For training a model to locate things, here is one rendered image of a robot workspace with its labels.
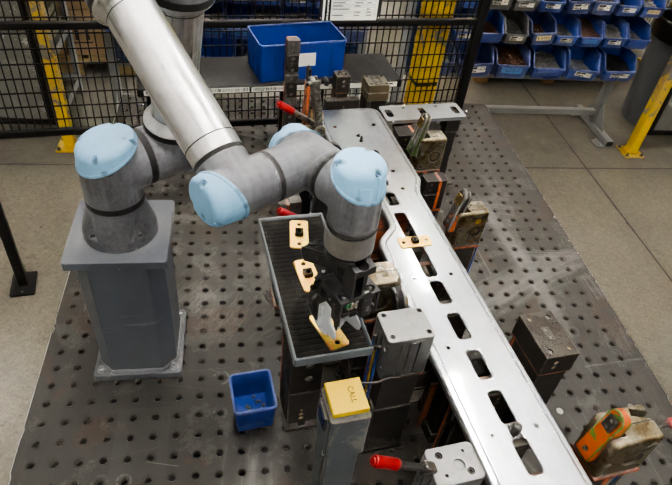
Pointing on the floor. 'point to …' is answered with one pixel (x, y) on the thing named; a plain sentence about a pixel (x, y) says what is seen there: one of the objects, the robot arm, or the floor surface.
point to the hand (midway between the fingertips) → (329, 323)
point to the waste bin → (650, 67)
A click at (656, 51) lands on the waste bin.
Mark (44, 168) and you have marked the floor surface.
